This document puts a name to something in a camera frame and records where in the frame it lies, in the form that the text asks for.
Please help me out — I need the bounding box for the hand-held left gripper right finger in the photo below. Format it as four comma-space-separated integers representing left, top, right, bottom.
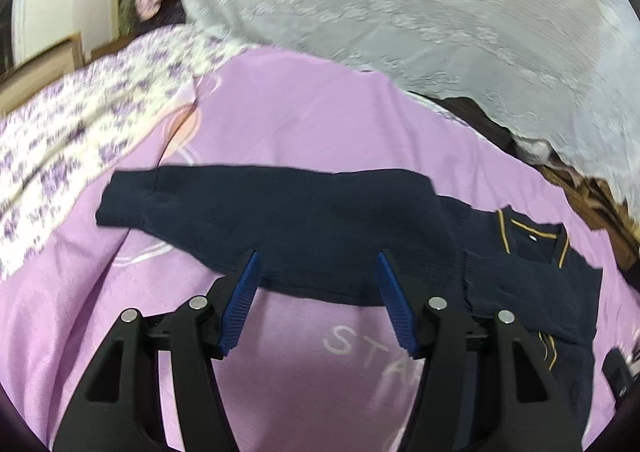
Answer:
377, 251, 584, 452

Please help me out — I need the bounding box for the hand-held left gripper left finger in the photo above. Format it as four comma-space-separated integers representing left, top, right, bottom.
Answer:
52, 249, 261, 452

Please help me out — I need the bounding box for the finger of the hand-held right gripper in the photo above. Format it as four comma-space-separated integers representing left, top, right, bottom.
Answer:
602, 347, 640, 401

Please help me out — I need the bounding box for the navy knit sweater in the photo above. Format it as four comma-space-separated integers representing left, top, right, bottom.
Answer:
95, 164, 604, 443

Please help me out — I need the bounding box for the purple printed blanket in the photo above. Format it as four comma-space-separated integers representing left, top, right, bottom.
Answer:
0, 49, 640, 452

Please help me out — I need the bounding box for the purple floral white sheet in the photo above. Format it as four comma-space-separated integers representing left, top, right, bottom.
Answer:
0, 24, 256, 279

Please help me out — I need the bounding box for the white lace cloth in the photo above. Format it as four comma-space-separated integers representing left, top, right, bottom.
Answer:
177, 0, 640, 205

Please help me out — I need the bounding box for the dark cloth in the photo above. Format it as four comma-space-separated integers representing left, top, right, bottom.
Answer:
136, 0, 190, 36

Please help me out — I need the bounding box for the wooden frame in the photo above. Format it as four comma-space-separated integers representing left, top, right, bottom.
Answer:
0, 32, 84, 118

